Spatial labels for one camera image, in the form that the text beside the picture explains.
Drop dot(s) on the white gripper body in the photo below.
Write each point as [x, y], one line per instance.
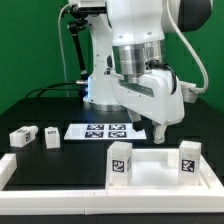
[152, 97]

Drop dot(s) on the white tag sheet with markers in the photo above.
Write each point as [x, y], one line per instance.
[105, 131]

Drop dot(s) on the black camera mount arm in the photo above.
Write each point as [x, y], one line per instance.
[78, 46]

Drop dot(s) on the white U-shaped obstacle fence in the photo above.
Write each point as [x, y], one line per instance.
[106, 200]

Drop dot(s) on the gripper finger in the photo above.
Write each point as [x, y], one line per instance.
[137, 123]
[159, 133]

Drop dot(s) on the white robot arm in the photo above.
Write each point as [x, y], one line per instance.
[130, 69]

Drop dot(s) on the camera on top mount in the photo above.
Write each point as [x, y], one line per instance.
[88, 6]

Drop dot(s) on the white square table top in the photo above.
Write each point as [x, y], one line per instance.
[159, 169]

